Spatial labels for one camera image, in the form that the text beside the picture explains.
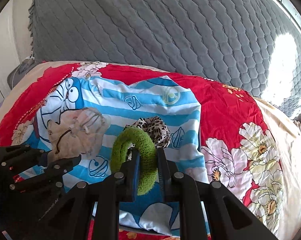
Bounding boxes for beige mesh hair net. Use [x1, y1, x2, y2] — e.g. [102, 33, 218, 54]
[47, 107, 111, 164]

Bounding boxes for green fuzzy ring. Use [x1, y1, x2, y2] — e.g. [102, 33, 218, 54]
[110, 126, 159, 196]

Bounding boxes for leopard print scrunchie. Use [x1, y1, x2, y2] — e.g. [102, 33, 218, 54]
[125, 116, 171, 148]

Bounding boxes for red floral bedspread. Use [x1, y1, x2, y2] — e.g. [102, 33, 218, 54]
[0, 62, 283, 234]

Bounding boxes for grey bedside stool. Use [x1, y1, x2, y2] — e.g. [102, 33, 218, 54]
[7, 57, 39, 89]

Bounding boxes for blue striped Doraemon cloth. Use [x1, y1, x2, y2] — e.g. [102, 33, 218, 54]
[17, 75, 210, 237]

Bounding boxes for grey quilted headboard cover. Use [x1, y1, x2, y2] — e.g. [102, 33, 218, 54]
[28, 0, 301, 119]

